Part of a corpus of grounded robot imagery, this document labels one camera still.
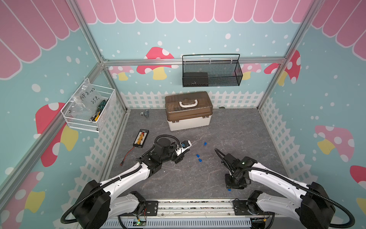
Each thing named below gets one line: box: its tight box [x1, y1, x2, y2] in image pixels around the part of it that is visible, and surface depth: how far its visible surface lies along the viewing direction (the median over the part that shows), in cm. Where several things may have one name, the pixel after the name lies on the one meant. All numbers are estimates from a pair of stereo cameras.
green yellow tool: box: [89, 97, 110, 122], surface depth 74 cm
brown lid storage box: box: [164, 91, 214, 132], surface depth 99 cm
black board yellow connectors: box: [132, 128, 150, 148], surface depth 102 cm
